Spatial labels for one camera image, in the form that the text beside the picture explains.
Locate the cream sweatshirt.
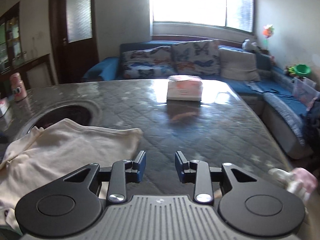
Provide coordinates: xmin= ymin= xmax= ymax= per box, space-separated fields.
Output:
xmin=1 ymin=119 xmax=143 ymax=235

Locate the child in dark clothes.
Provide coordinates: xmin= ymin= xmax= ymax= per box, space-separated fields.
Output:
xmin=301 ymin=89 xmax=320 ymax=160

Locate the gloved right hand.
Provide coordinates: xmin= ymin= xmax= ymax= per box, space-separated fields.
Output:
xmin=268 ymin=167 xmax=318 ymax=204

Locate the quilted grey table cover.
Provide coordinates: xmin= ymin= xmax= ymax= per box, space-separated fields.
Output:
xmin=0 ymin=78 xmax=293 ymax=240

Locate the black induction cooktop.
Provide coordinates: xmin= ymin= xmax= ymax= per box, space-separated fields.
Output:
xmin=27 ymin=105 xmax=92 ymax=133

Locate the pink white tissue pack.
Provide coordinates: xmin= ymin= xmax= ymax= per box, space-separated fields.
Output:
xmin=167 ymin=75 xmax=203 ymax=102

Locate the blue sofa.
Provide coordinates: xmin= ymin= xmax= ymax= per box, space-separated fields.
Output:
xmin=81 ymin=41 xmax=319 ymax=160

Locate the beige sofa cushion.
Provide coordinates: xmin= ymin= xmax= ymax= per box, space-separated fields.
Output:
xmin=219 ymin=48 xmax=261 ymax=82

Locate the left butterfly cushion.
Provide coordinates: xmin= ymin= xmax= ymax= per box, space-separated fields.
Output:
xmin=121 ymin=46 xmax=177 ymax=79

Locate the butterfly cushion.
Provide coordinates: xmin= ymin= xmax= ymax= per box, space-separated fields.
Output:
xmin=121 ymin=46 xmax=177 ymax=79
xmin=171 ymin=40 xmax=221 ymax=76

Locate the right butterfly cushion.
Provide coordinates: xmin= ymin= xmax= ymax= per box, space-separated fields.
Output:
xmin=171 ymin=40 xmax=221 ymax=76

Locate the wooden sideboard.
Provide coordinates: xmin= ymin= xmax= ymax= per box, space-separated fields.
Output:
xmin=1 ymin=54 xmax=55 ymax=99

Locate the pink cartoon water bottle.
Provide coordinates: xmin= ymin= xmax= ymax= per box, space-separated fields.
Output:
xmin=10 ymin=73 xmax=27 ymax=102

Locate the white plush toy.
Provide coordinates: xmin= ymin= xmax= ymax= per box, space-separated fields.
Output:
xmin=242 ymin=39 xmax=260 ymax=53

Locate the translucent storage box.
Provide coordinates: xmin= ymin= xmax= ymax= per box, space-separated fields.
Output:
xmin=292 ymin=77 xmax=319 ymax=106

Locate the white tissue box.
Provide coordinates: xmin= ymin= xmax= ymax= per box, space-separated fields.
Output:
xmin=0 ymin=98 xmax=10 ymax=117

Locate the green toy bowl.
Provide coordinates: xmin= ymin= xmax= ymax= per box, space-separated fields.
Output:
xmin=294 ymin=64 xmax=311 ymax=77

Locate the dark wooden display cabinet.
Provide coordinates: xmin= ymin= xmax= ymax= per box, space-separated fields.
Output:
xmin=1 ymin=2 xmax=22 ymax=74

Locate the dark wooden door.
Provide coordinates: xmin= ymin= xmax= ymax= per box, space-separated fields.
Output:
xmin=49 ymin=0 xmax=99 ymax=83

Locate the window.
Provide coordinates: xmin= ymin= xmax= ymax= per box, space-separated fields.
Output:
xmin=150 ymin=0 xmax=254 ymax=33

